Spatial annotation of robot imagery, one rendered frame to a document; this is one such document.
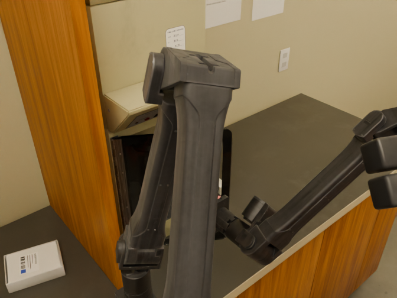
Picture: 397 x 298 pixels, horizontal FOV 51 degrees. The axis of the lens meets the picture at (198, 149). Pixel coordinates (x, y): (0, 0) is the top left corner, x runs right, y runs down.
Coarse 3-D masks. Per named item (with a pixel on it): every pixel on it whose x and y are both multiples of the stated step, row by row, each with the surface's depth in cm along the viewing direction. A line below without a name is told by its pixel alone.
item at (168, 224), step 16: (224, 128) 108; (128, 144) 105; (144, 144) 106; (224, 144) 109; (128, 160) 108; (144, 160) 109; (224, 160) 112; (128, 176) 111; (224, 176) 115; (128, 192) 114; (224, 192) 119
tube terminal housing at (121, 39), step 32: (128, 0) 92; (160, 0) 97; (192, 0) 103; (96, 32) 90; (128, 32) 95; (160, 32) 101; (192, 32) 107; (96, 64) 94; (128, 64) 99; (128, 128) 107
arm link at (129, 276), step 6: (126, 270) 80; (132, 270) 80; (138, 270) 80; (144, 270) 80; (126, 276) 80; (132, 276) 80; (138, 276) 80; (144, 276) 80; (150, 276) 83; (126, 282) 80; (132, 282) 80; (138, 282) 80; (144, 282) 81; (150, 282) 83; (126, 288) 82; (132, 288) 81; (138, 288) 81; (144, 288) 82
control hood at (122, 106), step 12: (108, 96) 96; (120, 96) 96; (132, 96) 96; (108, 108) 98; (120, 108) 93; (132, 108) 91; (144, 108) 93; (156, 108) 97; (108, 120) 101; (120, 120) 95; (132, 120) 97
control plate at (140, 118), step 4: (148, 112) 97; (152, 112) 100; (156, 112) 102; (136, 116) 96; (140, 116) 97; (144, 116) 99; (148, 116) 102; (152, 116) 104; (156, 116) 107; (136, 120) 99; (140, 120) 101; (144, 120) 104; (132, 124) 101; (136, 124) 104
